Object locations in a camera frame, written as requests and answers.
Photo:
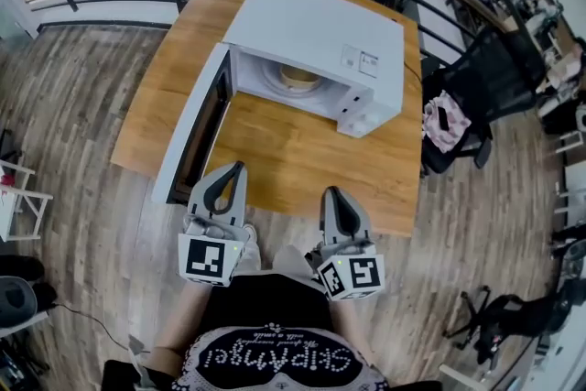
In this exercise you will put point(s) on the white folding chair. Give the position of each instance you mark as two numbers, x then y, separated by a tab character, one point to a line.
32	195

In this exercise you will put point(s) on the person's right forearm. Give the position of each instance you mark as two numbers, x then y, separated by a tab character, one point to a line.
348	325

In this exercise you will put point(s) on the person's white shoe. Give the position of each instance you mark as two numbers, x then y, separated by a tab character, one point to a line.
249	233

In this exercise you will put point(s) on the black swivel chair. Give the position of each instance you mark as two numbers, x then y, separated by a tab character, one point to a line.
526	311

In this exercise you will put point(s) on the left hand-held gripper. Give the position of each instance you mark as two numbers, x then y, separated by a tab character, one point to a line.
206	258

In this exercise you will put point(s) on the pink patterned cloth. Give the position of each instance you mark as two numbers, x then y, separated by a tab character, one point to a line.
451	137

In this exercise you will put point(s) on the person's beige trousers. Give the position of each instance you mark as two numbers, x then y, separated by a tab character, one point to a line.
293	261

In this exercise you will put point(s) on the black phone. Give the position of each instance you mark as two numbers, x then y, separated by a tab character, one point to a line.
444	118

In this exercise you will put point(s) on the white microwave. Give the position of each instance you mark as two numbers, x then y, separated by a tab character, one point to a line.
311	27

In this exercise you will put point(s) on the beige bowl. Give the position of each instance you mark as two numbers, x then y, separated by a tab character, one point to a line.
300	77

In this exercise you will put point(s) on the red cloth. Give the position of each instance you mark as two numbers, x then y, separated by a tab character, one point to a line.
5	185

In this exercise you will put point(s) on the white round appliance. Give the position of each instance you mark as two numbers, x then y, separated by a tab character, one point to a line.
581	116

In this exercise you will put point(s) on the person's black printed shirt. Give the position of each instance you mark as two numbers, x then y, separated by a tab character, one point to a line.
274	316

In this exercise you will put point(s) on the grey round appliance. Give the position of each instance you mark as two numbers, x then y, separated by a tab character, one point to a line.
16	302

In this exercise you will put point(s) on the black mesh office chair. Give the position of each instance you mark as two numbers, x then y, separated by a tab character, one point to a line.
499	68

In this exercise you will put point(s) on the person's left forearm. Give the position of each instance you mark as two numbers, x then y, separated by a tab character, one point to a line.
192	316

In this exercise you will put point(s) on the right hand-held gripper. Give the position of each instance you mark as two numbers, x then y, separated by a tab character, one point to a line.
361	274

